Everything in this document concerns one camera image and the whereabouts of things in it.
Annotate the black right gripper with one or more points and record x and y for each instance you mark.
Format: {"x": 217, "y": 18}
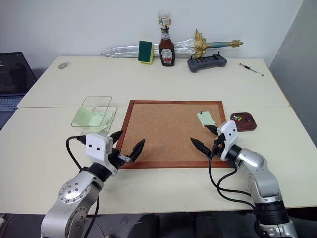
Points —
{"x": 218, "y": 145}

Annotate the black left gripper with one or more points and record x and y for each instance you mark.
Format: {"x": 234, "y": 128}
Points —
{"x": 116, "y": 160}

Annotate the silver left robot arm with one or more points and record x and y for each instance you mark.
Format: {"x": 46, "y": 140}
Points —
{"x": 74, "y": 196}

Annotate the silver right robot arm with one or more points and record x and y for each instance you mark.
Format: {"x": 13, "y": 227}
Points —
{"x": 260, "y": 173}

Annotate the green sticky note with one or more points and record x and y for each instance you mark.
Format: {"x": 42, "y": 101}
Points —
{"x": 206, "y": 118}

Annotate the wood-framed cork board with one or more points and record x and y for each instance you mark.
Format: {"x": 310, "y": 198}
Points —
{"x": 168, "y": 131}

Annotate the brown tray with pushpins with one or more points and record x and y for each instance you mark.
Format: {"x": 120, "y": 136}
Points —
{"x": 247, "y": 125}

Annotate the clear plastic container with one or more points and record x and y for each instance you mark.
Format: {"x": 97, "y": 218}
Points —
{"x": 99, "y": 104}

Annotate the grey handheld controller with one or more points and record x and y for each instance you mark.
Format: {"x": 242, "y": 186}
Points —
{"x": 206, "y": 62}

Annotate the black and white pen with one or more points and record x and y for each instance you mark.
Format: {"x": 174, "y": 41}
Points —
{"x": 251, "y": 69}

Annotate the dark rounded shape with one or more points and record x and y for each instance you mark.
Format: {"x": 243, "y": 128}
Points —
{"x": 146, "y": 226}

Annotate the silver and gold toy sword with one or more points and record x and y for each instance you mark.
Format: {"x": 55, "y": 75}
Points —
{"x": 128, "y": 49}

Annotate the green and yellow sponge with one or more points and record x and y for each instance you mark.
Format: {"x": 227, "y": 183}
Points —
{"x": 144, "y": 50}

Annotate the ketchup bottle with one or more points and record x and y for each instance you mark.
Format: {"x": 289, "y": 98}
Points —
{"x": 167, "y": 49}

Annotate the clear plastic cup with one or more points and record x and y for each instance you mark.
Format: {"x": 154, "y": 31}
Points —
{"x": 164, "y": 17}

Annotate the dark laptop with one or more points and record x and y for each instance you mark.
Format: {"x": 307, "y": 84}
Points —
{"x": 15, "y": 77}

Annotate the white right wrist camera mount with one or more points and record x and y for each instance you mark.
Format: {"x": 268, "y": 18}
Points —
{"x": 229, "y": 131}

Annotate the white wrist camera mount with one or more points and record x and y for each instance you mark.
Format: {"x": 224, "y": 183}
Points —
{"x": 97, "y": 146}
{"x": 229, "y": 131}

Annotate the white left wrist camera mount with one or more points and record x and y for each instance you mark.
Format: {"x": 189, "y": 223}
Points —
{"x": 97, "y": 146}

